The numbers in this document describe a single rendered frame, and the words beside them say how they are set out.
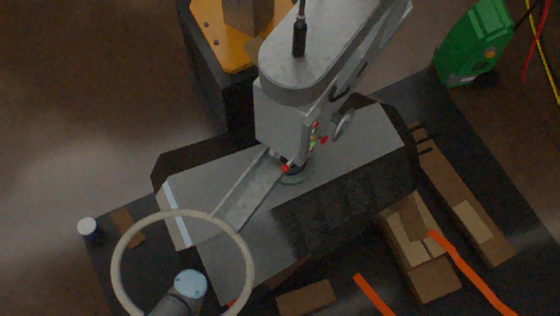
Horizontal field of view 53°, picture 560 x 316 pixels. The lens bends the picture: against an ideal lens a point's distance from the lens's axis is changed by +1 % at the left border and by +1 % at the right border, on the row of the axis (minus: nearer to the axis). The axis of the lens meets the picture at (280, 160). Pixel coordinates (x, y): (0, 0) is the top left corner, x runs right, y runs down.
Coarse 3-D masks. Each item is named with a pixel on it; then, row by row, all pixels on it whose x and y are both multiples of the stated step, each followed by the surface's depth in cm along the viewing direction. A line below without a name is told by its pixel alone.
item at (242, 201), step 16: (256, 160) 216; (272, 160) 221; (288, 160) 216; (256, 176) 218; (272, 176) 218; (240, 192) 214; (256, 192) 215; (224, 208) 211; (240, 208) 212; (256, 208) 209; (240, 224) 204
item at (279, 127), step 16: (256, 80) 181; (336, 80) 182; (256, 96) 186; (320, 96) 179; (256, 112) 196; (272, 112) 188; (288, 112) 181; (304, 112) 176; (256, 128) 209; (272, 128) 199; (288, 128) 191; (320, 128) 203; (272, 144) 211; (288, 144) 202
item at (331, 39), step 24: (312, 0) 175; (336, 0) 176; (360, 0) 176; (384, 0) 177; (288, 24) 172; (312, 24) 172; (336, 24) 172; (360, 24) 172; (264, 48) 168; (288, 48) 168; (312, 48) 168; (336, 48) 168; (264, 72) 165; (288, 72) 165; (312, 72) 165; (336, 72) 175; (288, 96) 167; (312, 96) 170
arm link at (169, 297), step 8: (168, 296) 152; (176, 296) 152; (160, 304) 150; (168, 304) 150; (176, 304) 150; (184, 304) 151; (152, 312) 149; (160, 312) 148; (168, 312) 148; (176, 312) 149; (184, 312) 151
